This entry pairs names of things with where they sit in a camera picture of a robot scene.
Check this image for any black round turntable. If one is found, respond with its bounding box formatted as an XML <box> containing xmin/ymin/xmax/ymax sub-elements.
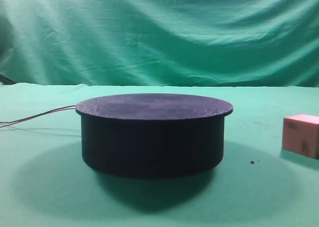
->
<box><xmin>75</xmin><ymin>93</ymin><xmax>234</xmax><ymax>179</ymax></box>

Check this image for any black turntable wire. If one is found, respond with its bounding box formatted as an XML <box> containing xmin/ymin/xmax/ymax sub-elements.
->
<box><xmin>0</xmin><ymin>107</ymin><xmax>76</xmax><ymax>128</ymax></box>

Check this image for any red turntable wire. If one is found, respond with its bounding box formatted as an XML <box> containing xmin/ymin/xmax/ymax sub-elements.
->
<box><xmin>0</xmin><ymin>105</ymin><xmax>77</xmax><ymax>124</ymax></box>

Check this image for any pink cube block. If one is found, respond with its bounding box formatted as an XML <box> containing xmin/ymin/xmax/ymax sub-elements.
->
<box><xmin>282</xmin><ymin>114</ymin><xmax>319</xmax><ymax>159</ymax></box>

